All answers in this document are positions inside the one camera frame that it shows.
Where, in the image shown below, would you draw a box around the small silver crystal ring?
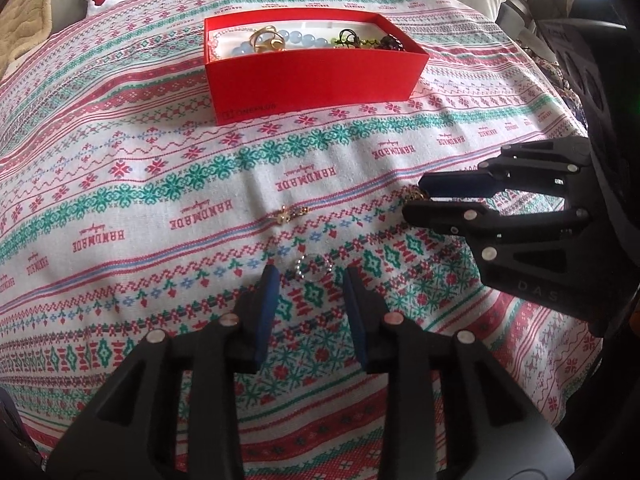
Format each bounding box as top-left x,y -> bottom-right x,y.
294,254 -> 334,282

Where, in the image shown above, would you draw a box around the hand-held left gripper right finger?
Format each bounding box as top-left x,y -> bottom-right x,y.
342,266 -> 542,480

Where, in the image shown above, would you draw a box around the gold rings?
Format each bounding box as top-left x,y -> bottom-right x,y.
249,24 -> 287,54

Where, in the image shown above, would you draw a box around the small gold charm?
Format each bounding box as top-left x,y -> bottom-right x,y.
274,204 -> 315,224

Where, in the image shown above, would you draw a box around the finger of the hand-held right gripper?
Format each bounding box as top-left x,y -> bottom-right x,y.
419,135 -> 594,198
401,200 -> 594,264

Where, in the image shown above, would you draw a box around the green bead bracelet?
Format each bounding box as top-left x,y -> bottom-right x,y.
330,29 -> 383,52

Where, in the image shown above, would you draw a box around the beige quilted blanket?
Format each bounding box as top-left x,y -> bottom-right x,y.
0,0 -> 68,63

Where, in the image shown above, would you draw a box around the red cardboard box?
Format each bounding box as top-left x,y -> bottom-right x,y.
204,13 -> 431,127

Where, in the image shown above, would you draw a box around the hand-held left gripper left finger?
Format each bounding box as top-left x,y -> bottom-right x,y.
45,265 -> 281,480

